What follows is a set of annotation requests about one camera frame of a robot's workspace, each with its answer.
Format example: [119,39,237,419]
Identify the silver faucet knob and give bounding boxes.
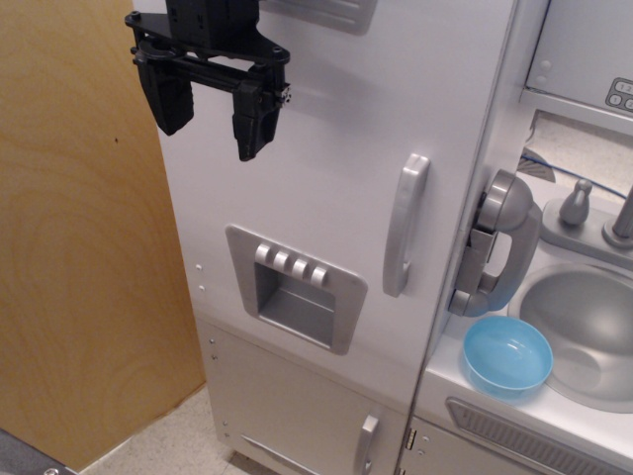
[559,179,592,227]

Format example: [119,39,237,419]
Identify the brass cabinet hinge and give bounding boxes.
[406,427,416,450]

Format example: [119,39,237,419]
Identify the light blue plastic bowl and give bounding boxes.
[461,316,554,400]

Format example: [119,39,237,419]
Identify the blue cable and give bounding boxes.
[520,153,630,202]

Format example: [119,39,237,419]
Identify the white lower fridge door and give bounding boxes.
[196,320,407,474]

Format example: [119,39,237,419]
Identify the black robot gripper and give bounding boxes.
[125,1,291,161]

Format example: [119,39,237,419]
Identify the silver toy telephone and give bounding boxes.
[448,170,542,317]

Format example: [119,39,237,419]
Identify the plywood board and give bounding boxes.
[1,1,204,469]

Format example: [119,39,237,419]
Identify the silver upper door handle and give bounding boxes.
[382,153,430,298]

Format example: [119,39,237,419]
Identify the grey robot base corner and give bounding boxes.
[1,429,76,475]

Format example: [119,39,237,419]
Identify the white toy fridge door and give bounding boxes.
[160,1,518,412]

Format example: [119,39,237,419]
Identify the white toy microwave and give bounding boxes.
[526,0,632,116]

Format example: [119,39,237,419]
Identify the silver door handle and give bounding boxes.
[382,153,430,298]
[353,415,380,475]

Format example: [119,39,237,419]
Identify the silver oven vent panel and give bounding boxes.
[445,397,632,475]

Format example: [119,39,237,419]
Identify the silver ice dispenser panel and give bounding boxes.
[226,225,368,355]

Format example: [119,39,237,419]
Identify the silver toy sink basin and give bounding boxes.
[508,264,632,414]

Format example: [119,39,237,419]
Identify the silver top fridge plaque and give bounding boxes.
[259,0,378,36]

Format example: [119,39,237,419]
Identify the silver lower door handle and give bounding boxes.
[353,415,380,475]

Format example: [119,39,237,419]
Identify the silver toy faucet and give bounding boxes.
[602,189,633,249]

